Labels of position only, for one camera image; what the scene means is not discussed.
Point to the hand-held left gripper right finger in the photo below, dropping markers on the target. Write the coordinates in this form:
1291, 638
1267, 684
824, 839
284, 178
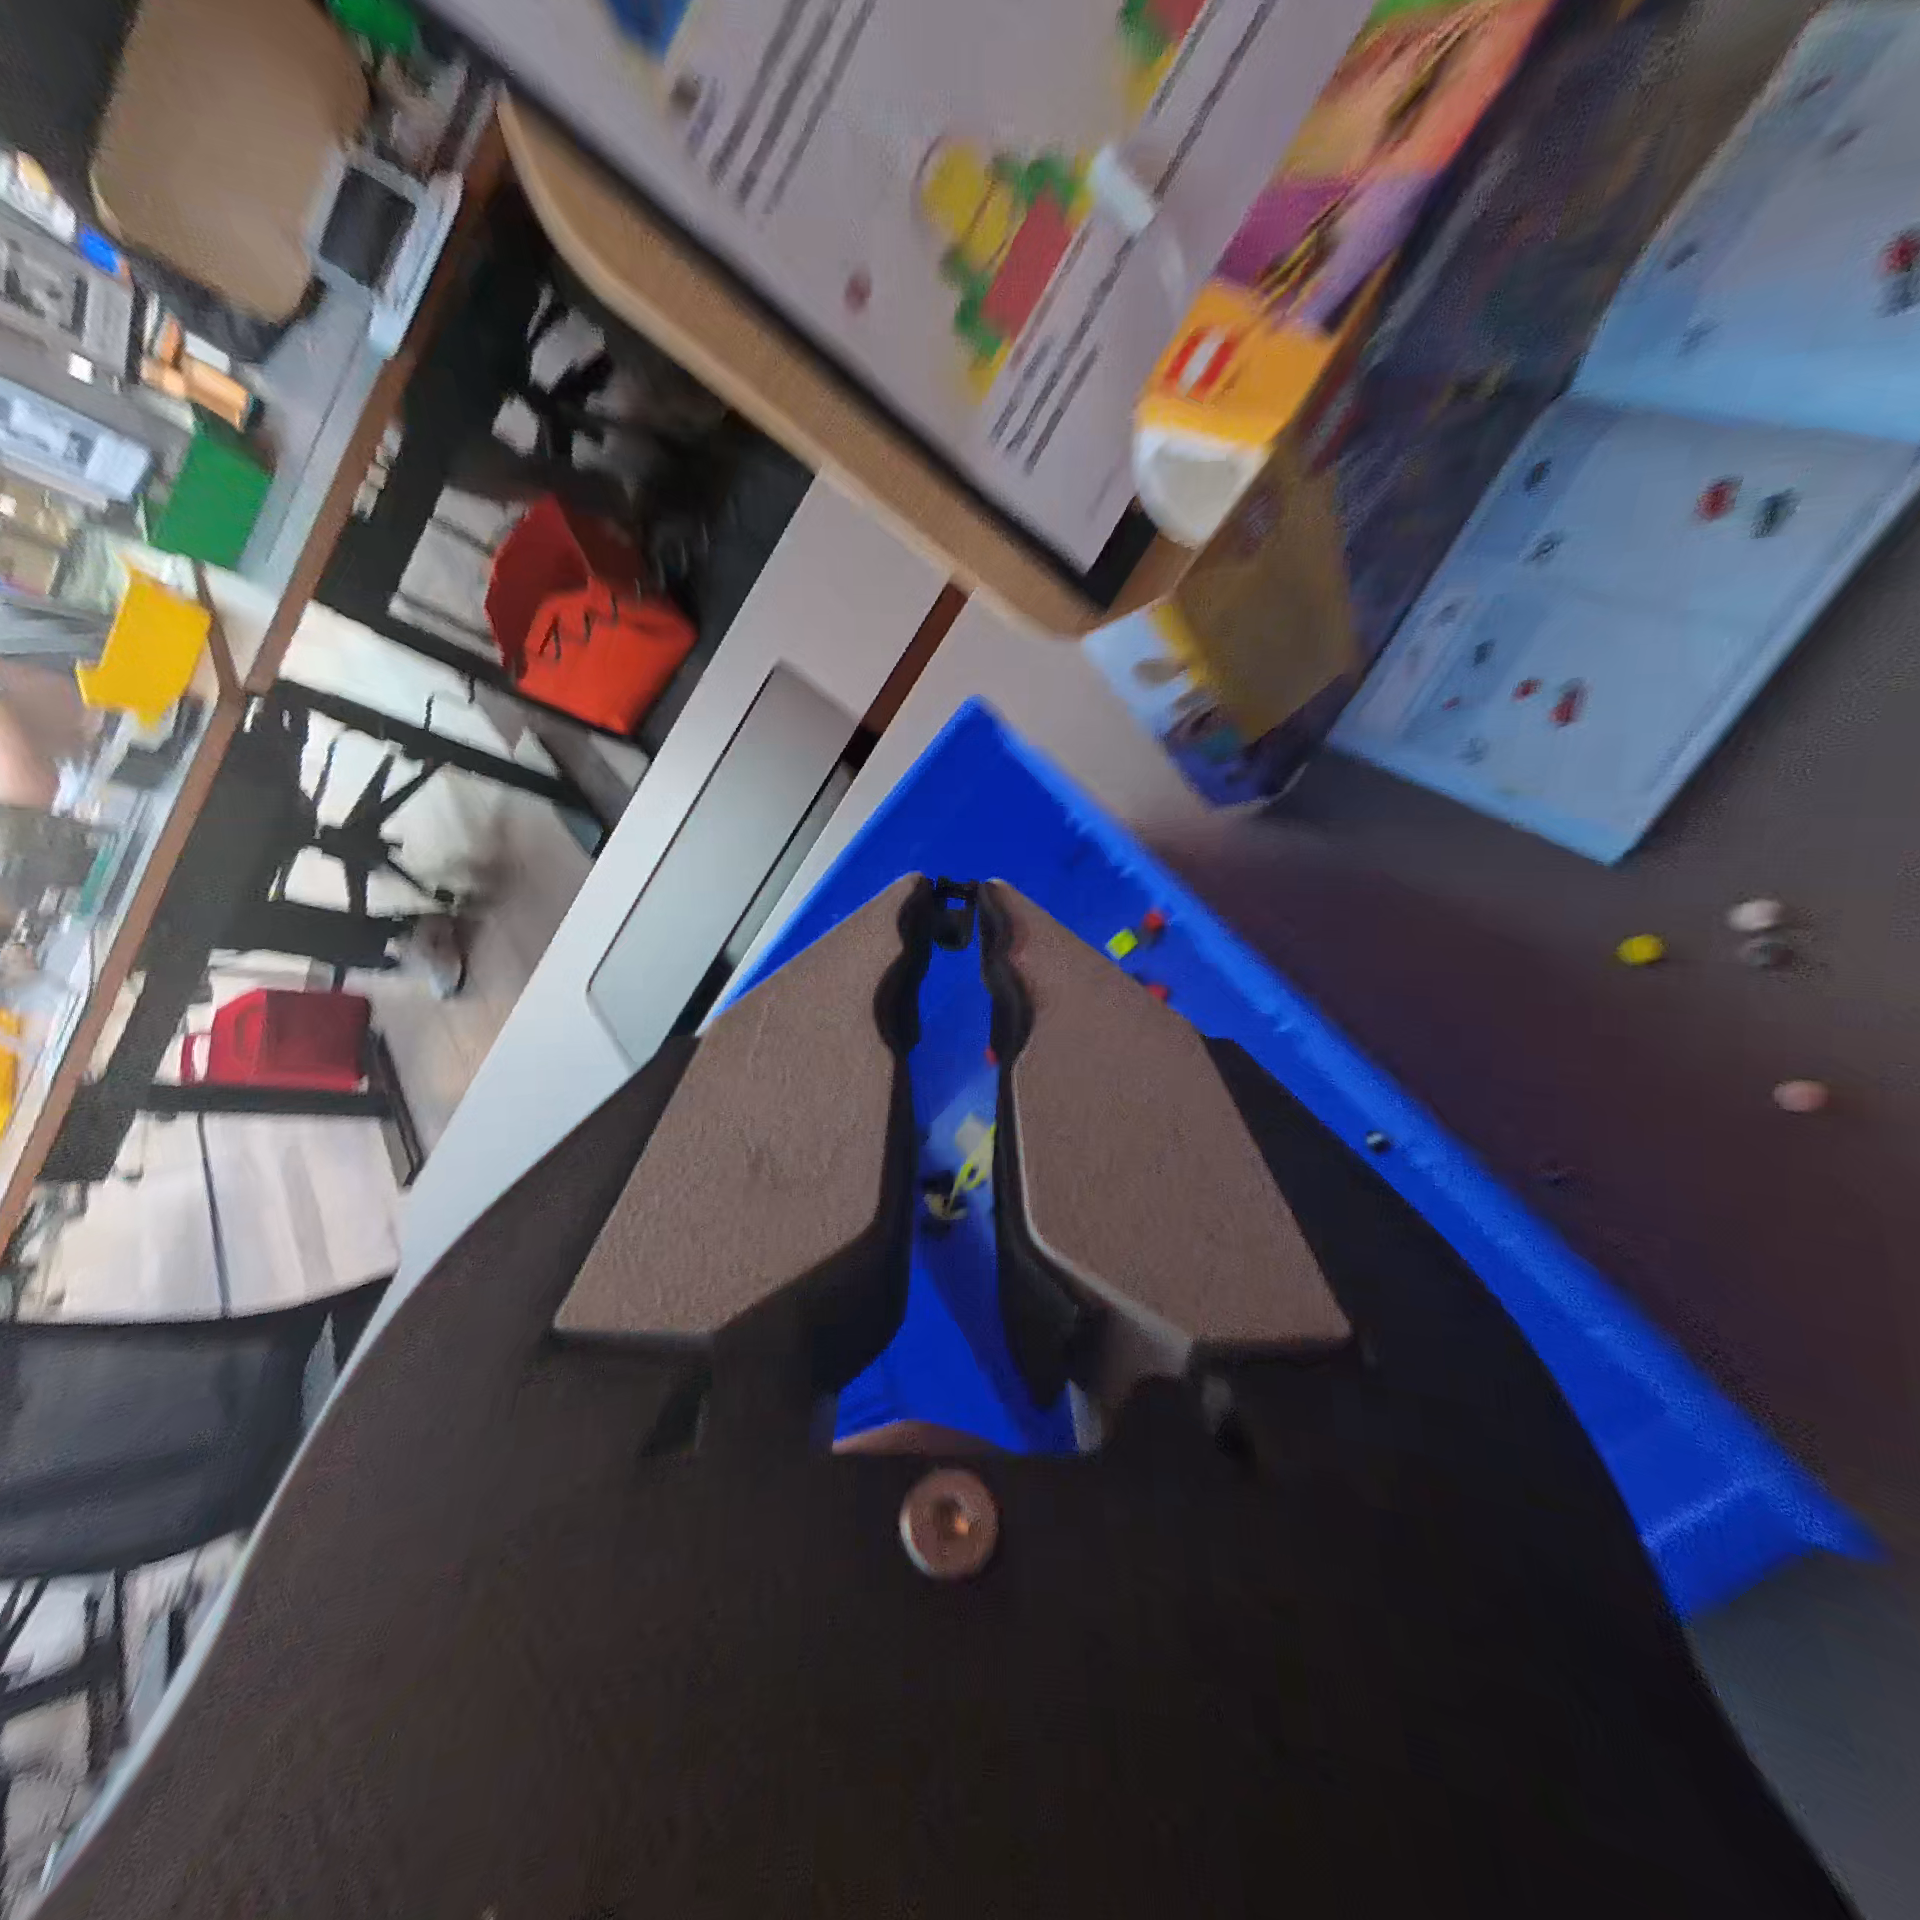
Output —
1151, 1169

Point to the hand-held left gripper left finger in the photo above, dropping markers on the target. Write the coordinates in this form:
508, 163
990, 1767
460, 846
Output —
748, 1152

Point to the small black brick piece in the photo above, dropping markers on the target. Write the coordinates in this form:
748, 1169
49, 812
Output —
948, 907

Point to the blue plastic bin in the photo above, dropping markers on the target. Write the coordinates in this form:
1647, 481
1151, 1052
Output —
1497, 1248

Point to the red plastic bin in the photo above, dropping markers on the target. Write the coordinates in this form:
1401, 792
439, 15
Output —
284, 1037

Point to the small yellow round brick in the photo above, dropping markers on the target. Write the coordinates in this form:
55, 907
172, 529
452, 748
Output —
1638, 947

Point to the orange plastic bin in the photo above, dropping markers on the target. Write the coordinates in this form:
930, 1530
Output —
581, 632

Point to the small pink round brick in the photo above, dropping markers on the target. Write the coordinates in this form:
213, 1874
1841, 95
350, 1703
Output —
1801, 1097

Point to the small grey round brick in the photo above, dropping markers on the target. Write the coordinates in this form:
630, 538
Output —
1763, 935

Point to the black office chair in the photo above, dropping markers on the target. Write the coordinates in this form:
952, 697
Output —
132, 1441

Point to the yellow plastic bin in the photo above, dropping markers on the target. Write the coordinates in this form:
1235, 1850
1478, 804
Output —
146, 650

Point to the open instruction booklet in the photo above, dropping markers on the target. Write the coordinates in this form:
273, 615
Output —
1683, 574

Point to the yellow and purple toy box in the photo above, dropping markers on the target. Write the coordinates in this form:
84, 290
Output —
1426, 389

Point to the small green background bin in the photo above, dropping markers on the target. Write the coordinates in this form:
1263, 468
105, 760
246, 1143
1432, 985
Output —
213, 503

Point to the printed instruction sheet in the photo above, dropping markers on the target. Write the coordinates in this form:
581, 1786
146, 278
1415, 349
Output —
901, 148

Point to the rounded wooden background divider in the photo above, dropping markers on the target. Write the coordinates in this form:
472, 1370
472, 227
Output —
229, 148

